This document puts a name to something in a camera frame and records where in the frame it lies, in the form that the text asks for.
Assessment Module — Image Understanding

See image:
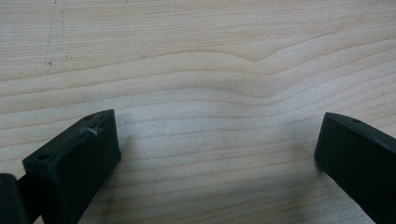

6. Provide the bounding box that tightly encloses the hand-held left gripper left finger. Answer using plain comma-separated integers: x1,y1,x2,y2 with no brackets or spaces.
21,108,122,224

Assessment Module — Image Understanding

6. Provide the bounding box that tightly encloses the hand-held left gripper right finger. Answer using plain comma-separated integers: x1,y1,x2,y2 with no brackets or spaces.
314,112,396,224

